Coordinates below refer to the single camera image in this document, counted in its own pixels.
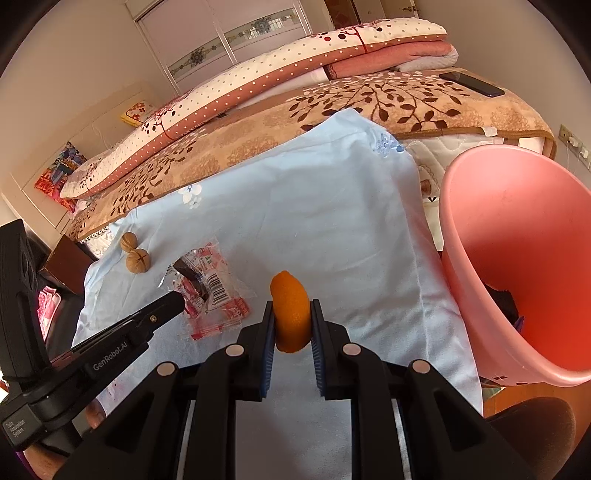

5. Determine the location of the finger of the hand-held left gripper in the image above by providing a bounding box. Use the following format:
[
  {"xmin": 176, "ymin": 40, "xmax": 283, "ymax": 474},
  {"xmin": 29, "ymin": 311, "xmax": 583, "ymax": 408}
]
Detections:
[{"xmin": 51, "ymin": 292, "xmax": 186, "ymax": 393}]

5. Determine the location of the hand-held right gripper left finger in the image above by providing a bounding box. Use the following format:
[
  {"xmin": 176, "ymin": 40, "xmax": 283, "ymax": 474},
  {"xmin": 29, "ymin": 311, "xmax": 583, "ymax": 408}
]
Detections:
[{"xmin": 55, "ymin": 300, "xmax": 278, "ymax": 480}]

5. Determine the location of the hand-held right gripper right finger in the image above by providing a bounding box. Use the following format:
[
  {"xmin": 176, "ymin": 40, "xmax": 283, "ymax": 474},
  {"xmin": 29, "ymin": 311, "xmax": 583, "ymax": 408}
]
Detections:
[{"xmin": 310, "ymin": 299, "xmax": 536, "ymax": 480}]

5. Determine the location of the clear red-printed snack wrapper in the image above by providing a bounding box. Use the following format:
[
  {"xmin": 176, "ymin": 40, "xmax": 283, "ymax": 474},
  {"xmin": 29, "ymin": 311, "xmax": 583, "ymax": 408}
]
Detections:
[{"xmin": 159, "ymin": 237, "xmax": 259, "ymax": 342}]

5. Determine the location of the black foam fruit net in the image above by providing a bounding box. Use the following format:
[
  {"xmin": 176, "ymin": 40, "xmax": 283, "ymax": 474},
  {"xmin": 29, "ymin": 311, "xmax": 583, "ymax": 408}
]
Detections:
[{"xmin": 485, "ymin": 284, "xmax": 525, "ymax": 330}]

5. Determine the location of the pink plastic bin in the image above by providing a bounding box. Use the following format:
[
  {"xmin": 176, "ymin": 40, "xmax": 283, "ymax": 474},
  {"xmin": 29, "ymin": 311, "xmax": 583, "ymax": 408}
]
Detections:
[{"xmin": 438, "ymin": 144, "xmax": 591, "ymax": 387}]

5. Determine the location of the pink cloth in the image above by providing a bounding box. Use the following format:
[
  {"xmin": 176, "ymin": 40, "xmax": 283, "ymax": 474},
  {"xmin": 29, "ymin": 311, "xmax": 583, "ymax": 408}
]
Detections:
[{"xmin": 37, "ymin": 286, "xmax": 63, "ymax": 342}]

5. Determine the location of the brown wooden cabinet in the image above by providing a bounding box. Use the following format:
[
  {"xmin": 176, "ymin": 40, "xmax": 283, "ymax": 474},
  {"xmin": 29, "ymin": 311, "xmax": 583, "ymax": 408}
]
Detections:
[{"xmin": 39, "ymin": 235, "xmax": 100, "ymax": 296}]

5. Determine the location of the colourful patterned pillow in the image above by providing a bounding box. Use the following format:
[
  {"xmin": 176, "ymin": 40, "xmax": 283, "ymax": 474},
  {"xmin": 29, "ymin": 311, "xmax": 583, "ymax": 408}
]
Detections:
[{"xmin": 34, "ymin": 141, "xmax": 88, "ymax": 204}]

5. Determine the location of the light blue floral cloth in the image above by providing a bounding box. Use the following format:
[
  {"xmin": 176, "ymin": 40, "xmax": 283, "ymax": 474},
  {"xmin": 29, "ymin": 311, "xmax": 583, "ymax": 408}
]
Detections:
[{"xmin": 74, "ymin": 108, "xmax": 485, "ymax": 480}]

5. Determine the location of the cream bed headboard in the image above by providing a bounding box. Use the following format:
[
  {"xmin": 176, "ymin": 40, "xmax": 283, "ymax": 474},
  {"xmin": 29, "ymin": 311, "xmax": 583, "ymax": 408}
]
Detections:
[{"xmin": 9, "ymin": 82, "xmax": 160, "ymax": 232}]

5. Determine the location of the yellow floral cushion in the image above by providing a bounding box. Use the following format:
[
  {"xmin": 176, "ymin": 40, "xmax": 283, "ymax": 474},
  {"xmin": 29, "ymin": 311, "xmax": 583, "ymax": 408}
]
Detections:
[{"xmin": 121, "ymin": 100, "xmax": 155, "ymax": 126}]

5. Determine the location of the dark brown chair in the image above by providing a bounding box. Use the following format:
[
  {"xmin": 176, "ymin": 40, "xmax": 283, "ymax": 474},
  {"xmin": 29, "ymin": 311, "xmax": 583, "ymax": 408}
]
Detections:
[{"xmin": 485, "ymin": 397, "xmax": 578, "ymax": 480}]

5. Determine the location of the white quilted mattress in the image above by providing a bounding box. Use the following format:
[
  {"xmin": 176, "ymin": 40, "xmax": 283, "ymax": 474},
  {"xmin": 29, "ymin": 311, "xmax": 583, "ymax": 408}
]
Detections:
[{"xmin": 406, "ymin": 129, "xmax": 546, "ymax": 208}]

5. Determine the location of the brown leaf-pattern blanket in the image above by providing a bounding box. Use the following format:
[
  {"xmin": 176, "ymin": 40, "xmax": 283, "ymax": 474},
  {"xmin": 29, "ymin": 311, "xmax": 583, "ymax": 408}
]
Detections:
[{"xmin": 65, "ymin": 69, "xmax": 557, "ymax": 245}]

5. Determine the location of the dotted tree-print quilt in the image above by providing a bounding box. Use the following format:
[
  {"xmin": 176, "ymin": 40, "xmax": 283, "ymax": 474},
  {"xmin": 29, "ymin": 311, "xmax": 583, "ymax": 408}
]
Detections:
[{"xmin": 60, "ymin": 18, "xmax": 448, "ymax": 199}]

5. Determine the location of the white wardrobe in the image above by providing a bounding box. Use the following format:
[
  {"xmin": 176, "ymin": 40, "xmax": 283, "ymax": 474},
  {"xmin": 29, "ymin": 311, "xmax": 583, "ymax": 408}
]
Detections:
[{"xmin": 134, "ymin": 0, "xmax": 315, "ymax": 93}]

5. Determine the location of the folded pink blanket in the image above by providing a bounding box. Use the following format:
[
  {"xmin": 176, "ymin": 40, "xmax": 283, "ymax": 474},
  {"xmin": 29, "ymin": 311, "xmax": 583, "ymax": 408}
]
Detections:
[{"xmin": 323, "ymin": 41, "xmax": 460, "ymax": 81}]

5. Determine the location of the black smartphone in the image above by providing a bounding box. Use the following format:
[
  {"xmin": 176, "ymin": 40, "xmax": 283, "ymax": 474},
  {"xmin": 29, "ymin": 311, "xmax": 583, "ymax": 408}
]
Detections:
[{"xmin": 438, "ymin": 71, "xmax": 506, "ymax": 99}]

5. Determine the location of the brown wooden door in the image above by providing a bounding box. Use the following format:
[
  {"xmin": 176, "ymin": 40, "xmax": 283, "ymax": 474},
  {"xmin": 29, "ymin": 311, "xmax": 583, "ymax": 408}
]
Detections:
[{"xmin": 323, "ymin": 0, "xmax": 419, "ymax": 21}]

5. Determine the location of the beige wall socket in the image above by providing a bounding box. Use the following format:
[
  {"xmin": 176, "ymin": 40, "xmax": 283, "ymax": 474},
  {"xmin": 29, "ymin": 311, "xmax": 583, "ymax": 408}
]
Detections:
[{"xmin": 558, "ymin": 124, "xmax": 591, "ymax": 169}]

